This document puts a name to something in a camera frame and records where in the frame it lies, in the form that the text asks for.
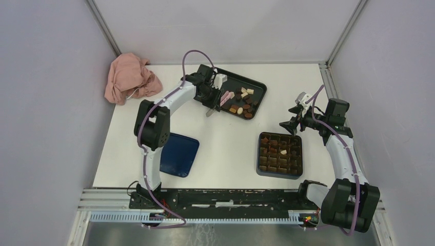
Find blue tin lid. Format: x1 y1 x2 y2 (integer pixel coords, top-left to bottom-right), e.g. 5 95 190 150
160 133 200 178

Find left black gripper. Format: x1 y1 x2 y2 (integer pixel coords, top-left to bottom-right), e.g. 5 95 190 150
197 84 223 112

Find blue chocolate box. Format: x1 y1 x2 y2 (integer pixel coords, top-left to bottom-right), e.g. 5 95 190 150
256 132 303 179

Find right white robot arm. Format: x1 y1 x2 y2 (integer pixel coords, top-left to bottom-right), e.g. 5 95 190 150
280 93 380 234

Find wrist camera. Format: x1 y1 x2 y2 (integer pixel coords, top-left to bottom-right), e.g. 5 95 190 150
213 73 227 89
295 92 312 110

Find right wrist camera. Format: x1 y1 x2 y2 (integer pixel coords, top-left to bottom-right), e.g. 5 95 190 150
295 92 312 110

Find black chocolate tray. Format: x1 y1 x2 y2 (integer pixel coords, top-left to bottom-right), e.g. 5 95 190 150
211 68 267 120

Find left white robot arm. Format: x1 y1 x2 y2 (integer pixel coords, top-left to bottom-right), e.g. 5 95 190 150
134 65 222 209

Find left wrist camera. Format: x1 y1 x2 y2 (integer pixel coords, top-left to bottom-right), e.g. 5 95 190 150
213 73 227 89

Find pink cat paw tongs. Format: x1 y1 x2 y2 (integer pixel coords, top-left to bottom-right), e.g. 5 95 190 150
206 91 235 117

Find brown rectangular chocolate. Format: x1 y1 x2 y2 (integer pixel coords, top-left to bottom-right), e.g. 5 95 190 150
261 136 270 144

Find pink cloth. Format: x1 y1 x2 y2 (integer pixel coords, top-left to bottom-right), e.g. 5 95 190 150
104 53 163 105

